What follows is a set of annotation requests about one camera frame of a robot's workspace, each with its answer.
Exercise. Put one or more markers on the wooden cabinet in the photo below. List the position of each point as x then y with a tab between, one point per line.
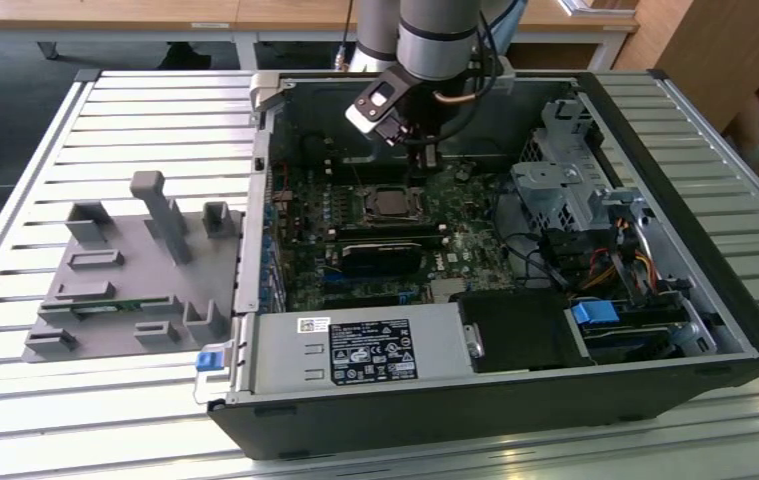
700	50

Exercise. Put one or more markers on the black PC case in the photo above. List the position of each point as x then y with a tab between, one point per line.
420	425

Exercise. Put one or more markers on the thin metal locking lever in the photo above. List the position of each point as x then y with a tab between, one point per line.
355	180

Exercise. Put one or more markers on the black plastic shroud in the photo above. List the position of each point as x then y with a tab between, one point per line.
520	330

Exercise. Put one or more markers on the grey parts rack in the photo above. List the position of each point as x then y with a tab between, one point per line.
126	280

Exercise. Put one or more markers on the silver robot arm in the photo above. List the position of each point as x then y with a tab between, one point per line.
436	40

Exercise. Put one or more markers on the silver power supply unit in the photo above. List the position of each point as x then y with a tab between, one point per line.
286	360

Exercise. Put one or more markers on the black power supply label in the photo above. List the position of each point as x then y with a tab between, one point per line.
373	352

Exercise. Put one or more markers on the blue disk carrier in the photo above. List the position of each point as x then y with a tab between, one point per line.
594	315

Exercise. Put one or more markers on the CPU socket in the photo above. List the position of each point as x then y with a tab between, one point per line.
395	202

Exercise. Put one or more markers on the blue case latch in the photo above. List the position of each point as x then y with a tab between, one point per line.
211	362

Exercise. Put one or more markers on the silver chipset heatsink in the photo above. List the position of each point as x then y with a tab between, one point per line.
452	291

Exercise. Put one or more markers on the green RAM stick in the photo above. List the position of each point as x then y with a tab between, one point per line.
126	305

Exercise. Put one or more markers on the green motherboard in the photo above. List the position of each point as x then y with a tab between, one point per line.
473	250

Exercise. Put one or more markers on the white paper stack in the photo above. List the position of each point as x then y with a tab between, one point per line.
586	6

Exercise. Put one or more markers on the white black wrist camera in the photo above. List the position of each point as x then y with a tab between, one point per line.
375	107

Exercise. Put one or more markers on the wooden desk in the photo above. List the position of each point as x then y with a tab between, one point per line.
119	12

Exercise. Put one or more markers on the white barcode sticker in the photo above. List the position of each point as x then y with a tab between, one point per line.
313	325

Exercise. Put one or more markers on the black graphics card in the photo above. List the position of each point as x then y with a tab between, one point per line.
379	260

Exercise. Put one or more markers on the metal drive cage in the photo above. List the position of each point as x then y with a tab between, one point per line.
546	195

